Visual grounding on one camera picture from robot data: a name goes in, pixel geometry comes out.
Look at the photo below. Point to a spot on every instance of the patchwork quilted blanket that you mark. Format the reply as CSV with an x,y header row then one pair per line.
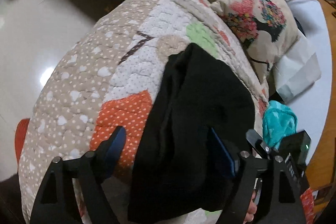
x,y
78,82

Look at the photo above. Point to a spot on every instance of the red patterned cloth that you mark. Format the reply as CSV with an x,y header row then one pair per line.
x,y
308,205

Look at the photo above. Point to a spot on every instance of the wooden furniture frame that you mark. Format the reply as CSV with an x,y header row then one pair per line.
x,y
328,134

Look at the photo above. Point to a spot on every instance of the floral printed cushion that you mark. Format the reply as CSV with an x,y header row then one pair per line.
x,y
262,16

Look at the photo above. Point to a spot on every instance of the teal fleece towel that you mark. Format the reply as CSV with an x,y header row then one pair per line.
x,y
278,119

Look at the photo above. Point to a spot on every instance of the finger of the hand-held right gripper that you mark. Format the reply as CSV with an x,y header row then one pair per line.
x,y
256,140

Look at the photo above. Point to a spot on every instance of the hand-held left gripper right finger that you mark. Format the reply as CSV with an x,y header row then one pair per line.
x,y
220,155

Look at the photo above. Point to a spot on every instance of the white paper bag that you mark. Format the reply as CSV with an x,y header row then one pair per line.
x,y
296,69

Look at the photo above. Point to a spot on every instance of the black pants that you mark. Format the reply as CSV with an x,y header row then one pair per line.
x,y
197,108

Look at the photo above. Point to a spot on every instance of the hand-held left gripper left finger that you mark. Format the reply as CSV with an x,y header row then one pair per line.
x,y
116,145

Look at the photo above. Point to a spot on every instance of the person's right hand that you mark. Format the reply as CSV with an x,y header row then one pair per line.
x,y
251,209

